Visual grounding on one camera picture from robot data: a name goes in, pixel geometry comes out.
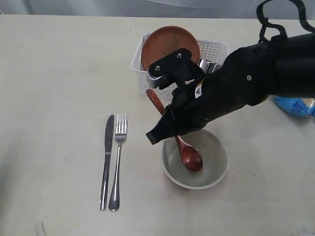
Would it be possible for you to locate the round brown wooden plate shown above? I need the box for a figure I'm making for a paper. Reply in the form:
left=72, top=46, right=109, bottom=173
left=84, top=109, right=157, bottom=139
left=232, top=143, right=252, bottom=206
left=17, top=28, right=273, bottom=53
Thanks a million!
left=141, top=26, right=200, bottom=71

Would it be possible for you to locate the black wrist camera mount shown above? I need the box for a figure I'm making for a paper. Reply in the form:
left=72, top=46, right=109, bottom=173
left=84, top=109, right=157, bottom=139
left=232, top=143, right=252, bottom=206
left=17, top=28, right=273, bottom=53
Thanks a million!
left=147, top=48, right=205, bottom=89

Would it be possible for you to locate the silver table knife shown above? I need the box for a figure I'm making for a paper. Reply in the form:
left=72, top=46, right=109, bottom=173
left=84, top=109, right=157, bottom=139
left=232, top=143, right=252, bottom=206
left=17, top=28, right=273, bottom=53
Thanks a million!
left=99, top=114, right=115, bottom=211

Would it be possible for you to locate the shiny steel cup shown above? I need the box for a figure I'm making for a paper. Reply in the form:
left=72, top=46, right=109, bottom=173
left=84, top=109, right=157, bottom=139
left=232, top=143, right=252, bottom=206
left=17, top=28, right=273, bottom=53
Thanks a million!
left=198, top=59, right=222, bottom=74

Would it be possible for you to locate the white perforated plastic basket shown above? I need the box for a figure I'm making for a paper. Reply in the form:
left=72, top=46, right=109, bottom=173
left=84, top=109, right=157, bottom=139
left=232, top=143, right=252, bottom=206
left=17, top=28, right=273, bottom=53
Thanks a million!
left=130, top=32, right=228, bottom=100

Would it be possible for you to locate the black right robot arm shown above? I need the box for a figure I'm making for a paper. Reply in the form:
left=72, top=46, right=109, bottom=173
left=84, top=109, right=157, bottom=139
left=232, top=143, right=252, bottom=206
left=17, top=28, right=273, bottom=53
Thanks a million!
left=146, top=33, right=315, bottom=144

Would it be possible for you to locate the silver fork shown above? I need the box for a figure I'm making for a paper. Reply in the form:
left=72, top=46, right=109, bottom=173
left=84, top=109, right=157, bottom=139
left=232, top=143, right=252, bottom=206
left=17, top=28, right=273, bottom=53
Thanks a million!
left=108, top=114, right=128, bottom=211

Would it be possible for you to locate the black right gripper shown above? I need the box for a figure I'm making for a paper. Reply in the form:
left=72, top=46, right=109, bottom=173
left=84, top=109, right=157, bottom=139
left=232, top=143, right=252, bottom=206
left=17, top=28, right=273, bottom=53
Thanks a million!
left=146, top=72, right=246, bottom=145

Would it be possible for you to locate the black cable loop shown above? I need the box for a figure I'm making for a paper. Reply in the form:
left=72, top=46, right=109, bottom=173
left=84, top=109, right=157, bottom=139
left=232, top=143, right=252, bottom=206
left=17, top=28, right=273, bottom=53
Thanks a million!
left=255, top=0, right=315, bottom=44

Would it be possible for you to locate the pale green ceramic bowl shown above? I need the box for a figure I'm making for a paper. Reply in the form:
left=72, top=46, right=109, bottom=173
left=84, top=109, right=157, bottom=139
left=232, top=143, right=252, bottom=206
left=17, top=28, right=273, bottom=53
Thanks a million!
left=162, top=129, right=229, bottom=190

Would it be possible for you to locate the dark brown wooden spoon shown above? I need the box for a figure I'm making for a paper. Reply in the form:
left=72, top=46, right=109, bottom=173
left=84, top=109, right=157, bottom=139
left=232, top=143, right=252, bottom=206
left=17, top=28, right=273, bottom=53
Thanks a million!
left=146, top=88, right=203, bottom=172

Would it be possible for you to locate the blue chips bag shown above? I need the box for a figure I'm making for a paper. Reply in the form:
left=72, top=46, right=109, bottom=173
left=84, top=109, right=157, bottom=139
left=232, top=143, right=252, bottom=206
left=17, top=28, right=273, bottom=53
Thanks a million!
left=273, top=96, right=315, bottom=118

